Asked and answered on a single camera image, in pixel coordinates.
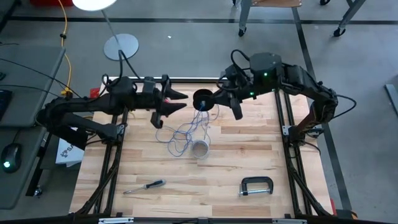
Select black computer mouse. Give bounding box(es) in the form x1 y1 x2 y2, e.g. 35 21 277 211
0 142 23 174

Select black C-clamp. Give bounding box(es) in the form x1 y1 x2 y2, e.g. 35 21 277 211
238 175 275 197

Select red box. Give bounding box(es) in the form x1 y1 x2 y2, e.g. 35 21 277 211
30 0 74 7

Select black aluminium frame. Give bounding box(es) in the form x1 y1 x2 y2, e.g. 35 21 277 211
68 76 336 224

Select grey desk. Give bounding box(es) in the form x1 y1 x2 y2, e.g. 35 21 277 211
0 126 47 210
0 45 67 129

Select black keyboard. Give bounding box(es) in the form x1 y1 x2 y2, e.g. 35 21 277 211
0 89 13 121

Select wooden table grey legs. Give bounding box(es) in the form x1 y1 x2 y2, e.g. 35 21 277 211
231 0 368 38

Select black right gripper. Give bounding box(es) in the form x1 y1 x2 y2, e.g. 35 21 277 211
213 70 249 121

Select yellow cable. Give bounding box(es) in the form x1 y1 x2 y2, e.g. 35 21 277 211
57 0 74 96

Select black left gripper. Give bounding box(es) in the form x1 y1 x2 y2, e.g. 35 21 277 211
136 74 190 129

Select white floor lamp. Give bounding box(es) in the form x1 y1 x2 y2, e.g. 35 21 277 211
72 0 140 62

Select silver mounting plate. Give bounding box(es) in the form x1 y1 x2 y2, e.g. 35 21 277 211
272 218 307 224
98 217 134 224

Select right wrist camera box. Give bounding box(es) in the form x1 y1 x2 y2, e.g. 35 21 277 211
224 65 243 84

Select black camera cable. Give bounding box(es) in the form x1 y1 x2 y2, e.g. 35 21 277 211
229 49 252 74

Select black handled screwdriver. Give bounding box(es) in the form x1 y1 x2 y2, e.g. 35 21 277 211
123 179 167 196

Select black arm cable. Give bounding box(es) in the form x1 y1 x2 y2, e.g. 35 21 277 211
334 94 358 121

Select black cord spool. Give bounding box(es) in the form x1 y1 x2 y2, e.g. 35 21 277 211
192 88 216 112

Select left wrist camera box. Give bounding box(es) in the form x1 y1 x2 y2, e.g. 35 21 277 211
142 77 157 95

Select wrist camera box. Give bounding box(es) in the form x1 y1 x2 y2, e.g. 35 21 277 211
224 65 243 84
142 77 157 95

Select white printed box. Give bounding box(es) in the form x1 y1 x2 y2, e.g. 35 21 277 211
55 136 85 168

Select blue cord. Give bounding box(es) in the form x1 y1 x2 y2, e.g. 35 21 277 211
154 101 220 158

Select clear tape roll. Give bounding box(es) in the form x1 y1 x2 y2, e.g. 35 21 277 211
190 139 211 160

